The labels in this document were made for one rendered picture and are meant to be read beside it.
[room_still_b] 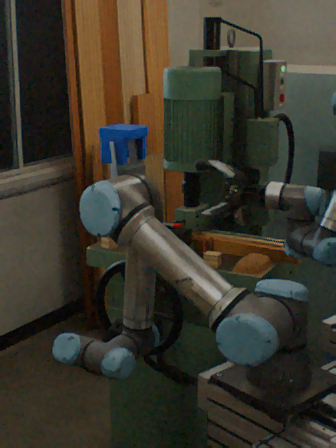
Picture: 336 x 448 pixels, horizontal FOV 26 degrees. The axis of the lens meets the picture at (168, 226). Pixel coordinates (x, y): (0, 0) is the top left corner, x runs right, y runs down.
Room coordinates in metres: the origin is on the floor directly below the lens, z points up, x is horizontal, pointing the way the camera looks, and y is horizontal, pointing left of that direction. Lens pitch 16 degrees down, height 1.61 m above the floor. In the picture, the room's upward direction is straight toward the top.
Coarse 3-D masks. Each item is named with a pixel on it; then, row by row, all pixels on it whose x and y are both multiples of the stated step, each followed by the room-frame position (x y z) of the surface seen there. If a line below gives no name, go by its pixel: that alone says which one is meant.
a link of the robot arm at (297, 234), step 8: (288, 224) 1.90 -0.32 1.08; (296, 224) 1.88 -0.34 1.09; (304, 224) 1.88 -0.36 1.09; (312, 224) 1.89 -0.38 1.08; (288, 232) 1.90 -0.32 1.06; (296, 232) 1.87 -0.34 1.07; (304, 232) 1.84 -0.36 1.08; (288, 240) 1.90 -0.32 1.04; (296, 240) 1.85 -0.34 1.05; (288, 248) 1.89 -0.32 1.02; (296, 248) 1.87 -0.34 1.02; (296, 256) 1.88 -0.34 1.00; (304, 256) 1.88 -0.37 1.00
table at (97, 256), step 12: (96, 252) 2.25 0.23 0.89; (108, 252) 2.23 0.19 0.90; (120, 252) 2.22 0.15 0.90; (96, 264) 2.25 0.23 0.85; (108, 264) 2.23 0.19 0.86; (228, 264) 2.10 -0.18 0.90; (276, 264) 2.11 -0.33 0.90; (228, 276) 2.03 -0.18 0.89; (240, 276) 2.01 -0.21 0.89; (252, 276) 2.00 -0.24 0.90; (264, 276) 2.02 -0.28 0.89; (276, 276) 2.11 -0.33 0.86; (252, 288) 2.00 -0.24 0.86
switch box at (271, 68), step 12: (264, 60) 2.49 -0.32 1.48; (276, 60) 2.49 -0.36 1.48; (264, 72) 2.45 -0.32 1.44; (276, 72) 2.44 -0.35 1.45; (264, 84) 2.45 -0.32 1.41; (276, 84) 2.44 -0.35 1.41; (264, 96) 2.45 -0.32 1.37; (276, 96) 2.44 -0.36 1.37; (264, 108) 2.45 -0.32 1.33; (276, 108) 2.44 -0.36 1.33
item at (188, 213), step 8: (200, 200) 2.35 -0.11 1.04; (176, 208) 2.26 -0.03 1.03; (184, 208) 2.25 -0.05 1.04; (192, 208) 2.25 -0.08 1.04; (200, 208) 2.26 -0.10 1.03; (208, 208) 2.31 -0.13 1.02; (176, 216) 2.24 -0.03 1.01; (184, 216) 2.23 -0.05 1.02; (192, 216) 2.22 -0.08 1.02; (200, 216) 2.25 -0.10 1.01; (184, 224) 2.23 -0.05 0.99; (192, 224) 2.22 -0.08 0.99; (200, 224) 2.25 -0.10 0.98; (192, 232) 2.22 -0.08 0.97
